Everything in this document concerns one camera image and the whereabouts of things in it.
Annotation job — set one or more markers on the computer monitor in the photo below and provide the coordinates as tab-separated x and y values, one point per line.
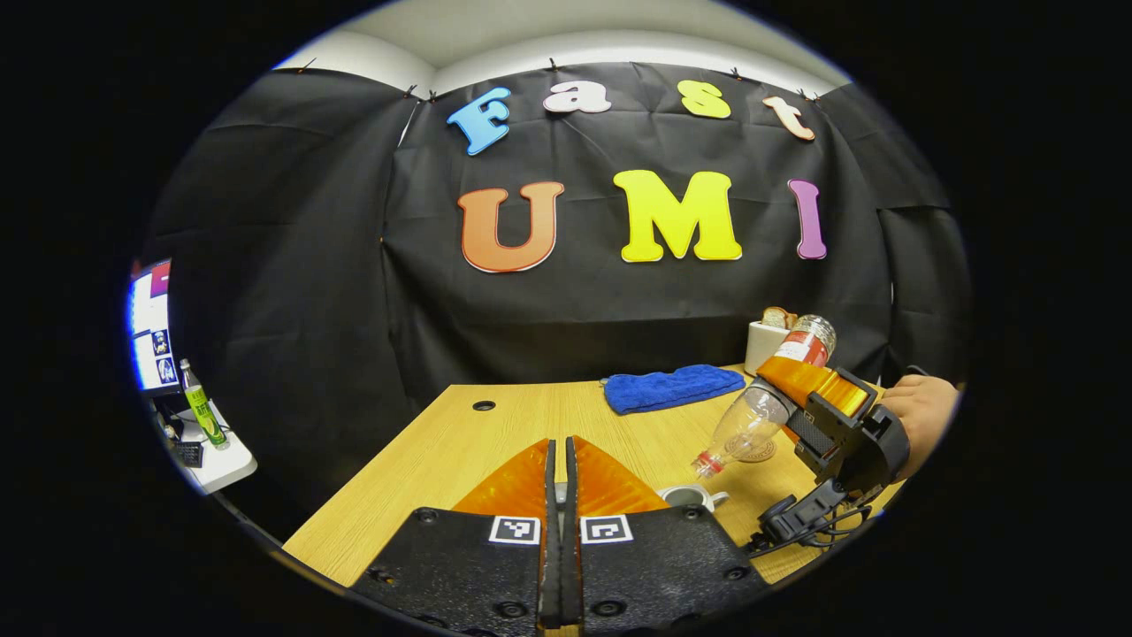
152	327

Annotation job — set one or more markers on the blue folded towel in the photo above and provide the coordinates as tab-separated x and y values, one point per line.
672	389

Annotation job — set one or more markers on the toasted bread slice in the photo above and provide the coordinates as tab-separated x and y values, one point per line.
776	317

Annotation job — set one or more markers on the clear plastic water bottle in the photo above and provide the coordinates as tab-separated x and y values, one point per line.
752	420

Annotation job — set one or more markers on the black backdrop cloth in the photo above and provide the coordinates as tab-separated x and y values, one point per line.
619	310

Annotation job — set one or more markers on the white toaster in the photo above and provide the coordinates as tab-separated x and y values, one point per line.
762	349

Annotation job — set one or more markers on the white side table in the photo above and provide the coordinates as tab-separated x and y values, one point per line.
225	464

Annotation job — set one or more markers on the white ceramic teacup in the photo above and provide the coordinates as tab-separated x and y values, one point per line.
685	497

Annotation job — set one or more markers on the round brown coaster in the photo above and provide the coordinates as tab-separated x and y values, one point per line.
762	456

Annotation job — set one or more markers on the green glass bottle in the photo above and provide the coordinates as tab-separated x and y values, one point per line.
203	411

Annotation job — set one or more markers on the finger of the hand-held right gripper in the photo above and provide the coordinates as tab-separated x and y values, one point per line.
809	432
809	380

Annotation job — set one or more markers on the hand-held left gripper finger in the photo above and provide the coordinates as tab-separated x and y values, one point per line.
549	548
570	548

